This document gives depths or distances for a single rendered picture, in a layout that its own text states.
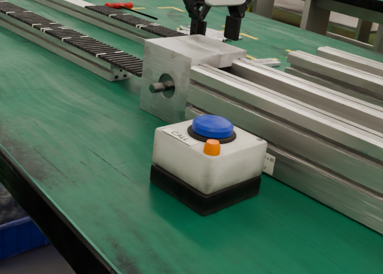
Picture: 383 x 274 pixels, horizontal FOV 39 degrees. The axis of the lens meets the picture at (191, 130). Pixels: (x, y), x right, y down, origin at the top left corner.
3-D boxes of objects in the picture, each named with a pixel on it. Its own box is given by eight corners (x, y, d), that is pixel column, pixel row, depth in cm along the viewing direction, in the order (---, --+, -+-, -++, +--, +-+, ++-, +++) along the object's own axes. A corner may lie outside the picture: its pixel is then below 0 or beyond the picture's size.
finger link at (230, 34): (240, -1, 98) (234, 36, 101) (227, -1, 96) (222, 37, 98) (253, 3, 96) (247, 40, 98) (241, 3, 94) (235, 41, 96)
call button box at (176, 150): (148, 182, 55) (153, 124, 53) (215, 160, 62) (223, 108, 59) (203, 217, 50) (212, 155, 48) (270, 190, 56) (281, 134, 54)
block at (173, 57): (124, 110, 72) (129, 40, 69) (192, 97, 81) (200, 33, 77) (168, 135, 67) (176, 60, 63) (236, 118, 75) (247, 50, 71)
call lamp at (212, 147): (199, 150, 49) (201, 138, 49) (211, 147, 50) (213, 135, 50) (211, 157, 48) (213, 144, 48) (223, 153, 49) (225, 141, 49)
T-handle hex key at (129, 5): (102, 9, 134) (102, 1, 133) (130, 8, 139) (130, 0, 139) (142, 23, 124) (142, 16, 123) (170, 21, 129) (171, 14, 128)
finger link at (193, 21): (196, 0, 91) (191, 40, 93) (182, 1, 89) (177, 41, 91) (210, 4, 89) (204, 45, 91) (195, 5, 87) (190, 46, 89)
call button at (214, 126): (182, 136, 53) (184, 117, 52) (211, 128, 56) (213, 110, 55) (210, 151, 51) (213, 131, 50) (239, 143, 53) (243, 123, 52)
